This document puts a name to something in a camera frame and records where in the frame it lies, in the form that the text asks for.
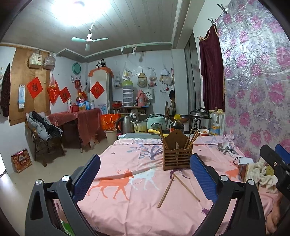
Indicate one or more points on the wooden slatted utensil holder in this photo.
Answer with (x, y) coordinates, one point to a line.
(176, 157)

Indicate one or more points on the chopstick in holder left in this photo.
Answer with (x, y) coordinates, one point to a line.
(163, 139)

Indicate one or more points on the dark red curtain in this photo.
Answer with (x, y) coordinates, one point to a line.
(212, 70)

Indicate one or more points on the green ceiling fan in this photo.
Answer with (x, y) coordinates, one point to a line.
(88, 41)

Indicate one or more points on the chopstick in holder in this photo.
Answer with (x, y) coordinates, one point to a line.
(163, 139)
(190, 142)

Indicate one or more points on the brown wooden board door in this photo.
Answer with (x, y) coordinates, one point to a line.
(35, 82)

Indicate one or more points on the white rice cooker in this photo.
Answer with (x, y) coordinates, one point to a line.
(156, 122)

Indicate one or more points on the pink thermos jug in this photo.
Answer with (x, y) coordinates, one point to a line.
(141, 98)

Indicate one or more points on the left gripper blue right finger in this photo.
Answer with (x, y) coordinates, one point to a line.
(204, 178)

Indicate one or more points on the clear plastic jar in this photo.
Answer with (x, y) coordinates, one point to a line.
(217, 125)

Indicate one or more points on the metal spoon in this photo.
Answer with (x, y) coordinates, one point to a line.
(227, 148)

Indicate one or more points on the stacked grey steamer container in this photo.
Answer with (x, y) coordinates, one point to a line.
(127, 93)

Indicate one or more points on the chopstick in holder right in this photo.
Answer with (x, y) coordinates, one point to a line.
(190, 142)

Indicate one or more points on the red covered side table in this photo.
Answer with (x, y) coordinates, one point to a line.
(87, 124)

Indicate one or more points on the red gift box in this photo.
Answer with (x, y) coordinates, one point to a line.
(21, 160)

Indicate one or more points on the wooden chair with clothes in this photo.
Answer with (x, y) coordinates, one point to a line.
(45, 136)

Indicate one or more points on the yellow ladle handle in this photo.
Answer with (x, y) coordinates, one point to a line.
(152, 131)

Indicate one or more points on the dark soy sauce bottle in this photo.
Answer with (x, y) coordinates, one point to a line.
(177, 124)

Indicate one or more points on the white refrigerator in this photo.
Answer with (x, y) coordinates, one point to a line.
(101, 89)

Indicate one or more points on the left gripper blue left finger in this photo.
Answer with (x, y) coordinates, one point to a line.
(83, 177)

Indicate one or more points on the cream knitted cloth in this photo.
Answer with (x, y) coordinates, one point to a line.
(262, 174)

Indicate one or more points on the black electric pressure cooker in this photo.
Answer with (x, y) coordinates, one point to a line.
(199, 118)

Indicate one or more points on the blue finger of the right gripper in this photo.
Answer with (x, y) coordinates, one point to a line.
(270, 156)
(283, 153)

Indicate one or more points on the wooden chopstick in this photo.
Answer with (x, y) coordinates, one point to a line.
(166, 192)
(184, 185)

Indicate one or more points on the cooking oil bottle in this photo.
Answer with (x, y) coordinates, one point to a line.
(81, 102)

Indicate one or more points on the stainless electric kettle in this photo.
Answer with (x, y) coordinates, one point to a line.
(124, 125)

